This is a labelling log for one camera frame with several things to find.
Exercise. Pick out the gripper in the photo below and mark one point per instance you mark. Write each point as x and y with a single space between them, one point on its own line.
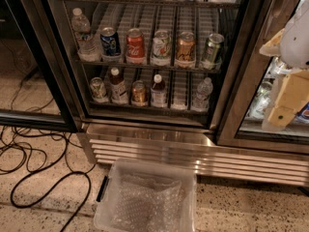
295 45

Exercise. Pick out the blue pepsi can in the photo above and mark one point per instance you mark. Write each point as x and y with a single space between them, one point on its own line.
110 42

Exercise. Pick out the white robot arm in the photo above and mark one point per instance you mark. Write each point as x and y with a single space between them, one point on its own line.
300 20

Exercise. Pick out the blue pepsi can right door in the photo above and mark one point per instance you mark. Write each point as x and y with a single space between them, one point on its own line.
303 115

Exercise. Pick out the right glass fridge door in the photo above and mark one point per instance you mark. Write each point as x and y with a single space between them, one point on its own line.
235 131

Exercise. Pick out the clear water bottle bottom shelf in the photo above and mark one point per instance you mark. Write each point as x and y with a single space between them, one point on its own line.
201 100

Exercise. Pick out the clear water bottle shelf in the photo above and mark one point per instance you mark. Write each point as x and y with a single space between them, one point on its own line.
83 32
201 100

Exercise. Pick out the orange brown soda can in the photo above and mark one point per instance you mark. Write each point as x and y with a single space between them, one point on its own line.
185 46

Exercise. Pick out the stainless steel fridge grille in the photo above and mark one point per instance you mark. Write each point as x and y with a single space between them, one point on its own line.
195 151

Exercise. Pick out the white green soda can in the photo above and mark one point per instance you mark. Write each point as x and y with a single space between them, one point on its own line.
161 44

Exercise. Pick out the copper can bottom shelf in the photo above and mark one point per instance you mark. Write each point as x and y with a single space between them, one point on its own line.
139 93

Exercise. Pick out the red coca cola can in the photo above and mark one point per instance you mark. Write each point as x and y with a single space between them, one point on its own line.
135 47

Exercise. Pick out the white green can bottom shelf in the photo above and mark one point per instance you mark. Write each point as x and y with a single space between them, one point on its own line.
98 90

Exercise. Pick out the clear water bottle middle shelf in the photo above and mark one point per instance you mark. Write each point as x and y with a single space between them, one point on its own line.
83 32

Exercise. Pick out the open black fridge door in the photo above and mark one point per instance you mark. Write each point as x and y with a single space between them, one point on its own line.
36 91

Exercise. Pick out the brown tea bottle right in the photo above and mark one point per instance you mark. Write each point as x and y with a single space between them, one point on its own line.
158 92

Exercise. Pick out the brown tea bottle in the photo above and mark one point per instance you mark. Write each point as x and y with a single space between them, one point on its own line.
158 92
118 87

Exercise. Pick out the brown tea bottle left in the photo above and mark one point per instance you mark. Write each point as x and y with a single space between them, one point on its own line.
118 87

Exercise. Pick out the bubble wrap sheet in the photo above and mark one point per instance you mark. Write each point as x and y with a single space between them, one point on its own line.
147 204

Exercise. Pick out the clear plastic bin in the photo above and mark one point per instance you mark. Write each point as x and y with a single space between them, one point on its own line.
121 167

